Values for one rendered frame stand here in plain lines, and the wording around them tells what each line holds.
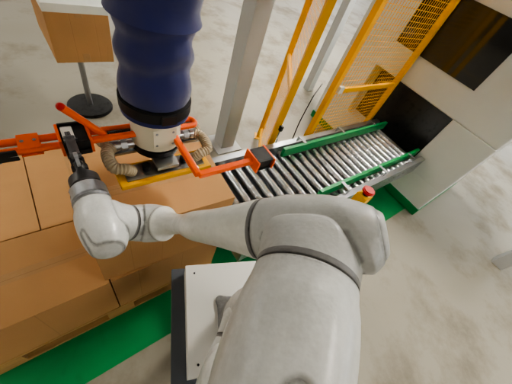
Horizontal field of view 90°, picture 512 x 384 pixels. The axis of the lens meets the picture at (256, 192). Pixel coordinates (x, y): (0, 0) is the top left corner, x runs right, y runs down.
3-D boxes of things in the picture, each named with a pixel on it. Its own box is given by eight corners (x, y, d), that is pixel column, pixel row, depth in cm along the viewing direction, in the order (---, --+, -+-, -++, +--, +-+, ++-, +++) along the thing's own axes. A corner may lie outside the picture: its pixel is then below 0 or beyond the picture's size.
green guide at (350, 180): (412, 153, 279) (418, 147, 272) (420, 160, 274) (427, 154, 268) (314, 196, 193) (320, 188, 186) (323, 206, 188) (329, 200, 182)
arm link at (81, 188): (77, 219, 68) (72, 202, 71) (113, 208, 73) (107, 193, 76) (68, 199, 62) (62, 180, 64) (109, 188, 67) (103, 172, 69)
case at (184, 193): (193, 187, 167) (201, 140, 138) (220, 238, 150) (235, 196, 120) (88, 213, 136) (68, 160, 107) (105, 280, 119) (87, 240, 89)
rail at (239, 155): (366, 131, 313) (376, 118, 299) (369, 133, 311) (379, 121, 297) (192, 179, 189) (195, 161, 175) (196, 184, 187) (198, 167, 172)
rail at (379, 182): (408, 168, 286) (421, 156, 272) (412, 171, 284) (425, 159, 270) (237, 253, 162) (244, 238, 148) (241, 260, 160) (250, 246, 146)
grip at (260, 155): (260, 153, 104) (264, 144, 100) (272, 168, 100) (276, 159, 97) (243, 158, 99) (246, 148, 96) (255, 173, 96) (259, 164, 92)
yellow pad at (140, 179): (200, 152, 109) (201, 143, 106) (210, 168, 105) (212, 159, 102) (113, 171, 91) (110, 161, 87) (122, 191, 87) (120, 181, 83)
